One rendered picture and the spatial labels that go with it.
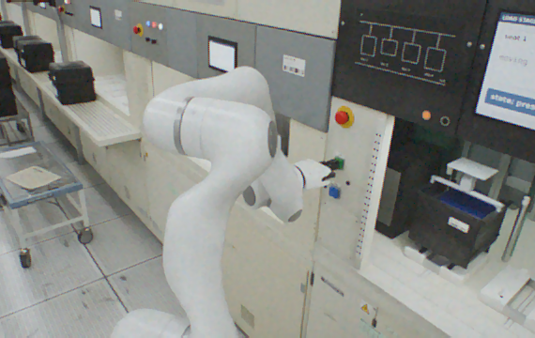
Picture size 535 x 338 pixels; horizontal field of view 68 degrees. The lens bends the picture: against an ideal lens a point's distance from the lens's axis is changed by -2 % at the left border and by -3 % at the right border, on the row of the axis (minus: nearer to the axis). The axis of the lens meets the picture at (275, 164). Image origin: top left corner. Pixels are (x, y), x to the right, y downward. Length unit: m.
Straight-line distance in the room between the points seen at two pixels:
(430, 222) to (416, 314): 0.29
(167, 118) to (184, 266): 0.23
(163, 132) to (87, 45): 3.18
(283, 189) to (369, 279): 0.52
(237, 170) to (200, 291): 0.20
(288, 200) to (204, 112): 0.41
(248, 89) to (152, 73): 1.66
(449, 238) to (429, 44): 0.62
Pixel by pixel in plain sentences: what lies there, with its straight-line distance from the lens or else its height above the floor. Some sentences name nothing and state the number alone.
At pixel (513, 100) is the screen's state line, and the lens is 0.96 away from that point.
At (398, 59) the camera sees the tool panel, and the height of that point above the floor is 1.54.
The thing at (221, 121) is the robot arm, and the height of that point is 1.52.
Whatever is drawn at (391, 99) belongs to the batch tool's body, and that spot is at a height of 1.44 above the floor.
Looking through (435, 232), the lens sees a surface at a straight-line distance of 1.39.
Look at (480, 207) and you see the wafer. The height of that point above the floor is 1.08.
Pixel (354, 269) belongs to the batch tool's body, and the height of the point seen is 0.87.
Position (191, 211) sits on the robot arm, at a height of 1.39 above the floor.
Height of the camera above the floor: 1.72
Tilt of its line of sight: 25 degrees down
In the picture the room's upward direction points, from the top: 3 degrees clockwise
